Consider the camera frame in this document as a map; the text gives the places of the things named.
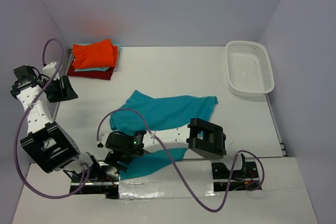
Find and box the shiny taped white panel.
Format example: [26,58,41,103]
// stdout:
[118,161,215,199]

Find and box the purple cable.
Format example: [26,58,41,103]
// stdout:
[96,108,264,212]
[16,38,91,199]

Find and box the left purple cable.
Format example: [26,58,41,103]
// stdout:
[16,38,91,199]

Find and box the orange t shirt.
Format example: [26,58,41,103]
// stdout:
[72,39,119,69]

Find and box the dark teal t shirt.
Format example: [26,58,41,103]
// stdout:
[109,90,218,180]

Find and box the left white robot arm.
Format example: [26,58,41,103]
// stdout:
[11,61,103,181]

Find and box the dark red t shirt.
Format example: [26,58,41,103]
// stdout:
[67,66,114,80]

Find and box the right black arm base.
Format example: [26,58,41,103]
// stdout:
[212,154,261,192]

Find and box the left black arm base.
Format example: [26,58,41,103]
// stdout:
[76,161,120,199]

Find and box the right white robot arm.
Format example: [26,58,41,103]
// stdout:
[103,118,227,177]

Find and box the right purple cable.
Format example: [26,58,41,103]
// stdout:
[96,108,264,212]

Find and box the white laundry basket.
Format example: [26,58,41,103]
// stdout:
[225,41,275,97]

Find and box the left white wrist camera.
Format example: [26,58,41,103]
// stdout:
[42,61,60,78]

